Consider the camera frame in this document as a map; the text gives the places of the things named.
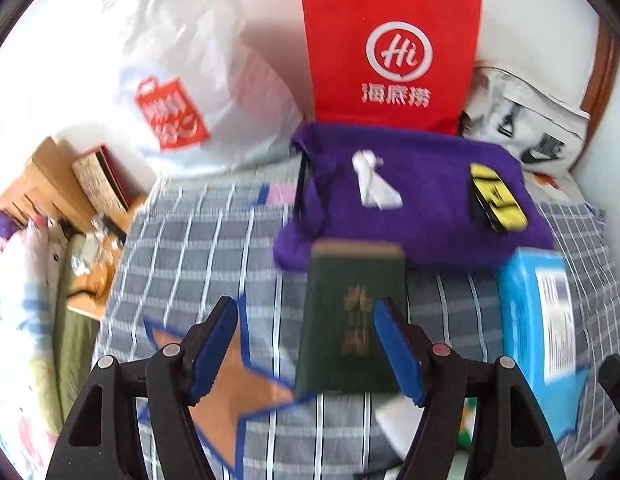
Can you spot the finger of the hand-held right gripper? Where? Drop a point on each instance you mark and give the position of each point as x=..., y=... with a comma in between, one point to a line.
x=615, y=390

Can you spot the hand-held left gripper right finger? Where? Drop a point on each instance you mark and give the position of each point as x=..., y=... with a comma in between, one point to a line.
x=397, y=350

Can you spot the blue tissue pack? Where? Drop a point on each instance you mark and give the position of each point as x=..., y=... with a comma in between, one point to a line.
x=520, y=310

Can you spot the red shopping bag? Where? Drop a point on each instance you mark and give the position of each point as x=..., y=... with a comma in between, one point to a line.
x=340, y=60

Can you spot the green cloth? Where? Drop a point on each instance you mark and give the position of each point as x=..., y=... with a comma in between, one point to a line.
x=75, y=360

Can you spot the wooden nightstand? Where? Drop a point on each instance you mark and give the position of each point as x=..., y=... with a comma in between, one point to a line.
x=90, y=305

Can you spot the white plastic bag orange print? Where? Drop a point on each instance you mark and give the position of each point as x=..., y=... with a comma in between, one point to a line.
x=190, y=35

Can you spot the purple fuzzy cloth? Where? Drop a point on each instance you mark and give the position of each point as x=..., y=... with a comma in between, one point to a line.
x=0, y=225

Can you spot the patterned box with red edge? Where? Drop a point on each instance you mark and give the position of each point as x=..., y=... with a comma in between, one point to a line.
x=95, y=180

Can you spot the cardboard box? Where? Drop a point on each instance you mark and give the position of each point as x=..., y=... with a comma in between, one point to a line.
x=40, y=180

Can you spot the yellow and black sponge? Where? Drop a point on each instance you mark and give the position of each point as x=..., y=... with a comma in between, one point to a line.
x=505, y=210

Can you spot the wooden headboard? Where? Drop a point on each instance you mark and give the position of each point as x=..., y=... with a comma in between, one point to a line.
x=602, y=75

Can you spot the small white cloth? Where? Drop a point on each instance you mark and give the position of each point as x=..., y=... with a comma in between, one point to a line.
x=377, y=185

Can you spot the dark green book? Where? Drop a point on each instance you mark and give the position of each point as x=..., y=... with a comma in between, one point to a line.
x=335, y=310

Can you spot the floral quilt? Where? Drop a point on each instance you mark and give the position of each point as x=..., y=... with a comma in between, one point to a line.
x=20, y=335

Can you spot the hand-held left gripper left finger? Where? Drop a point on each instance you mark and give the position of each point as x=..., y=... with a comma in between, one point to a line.
x=215, y=350

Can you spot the purple felt storage box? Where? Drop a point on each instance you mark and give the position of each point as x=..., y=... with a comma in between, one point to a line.
x=430, y=220

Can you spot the clear plastic wrapper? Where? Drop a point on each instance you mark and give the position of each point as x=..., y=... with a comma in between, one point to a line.
x=95, y=245

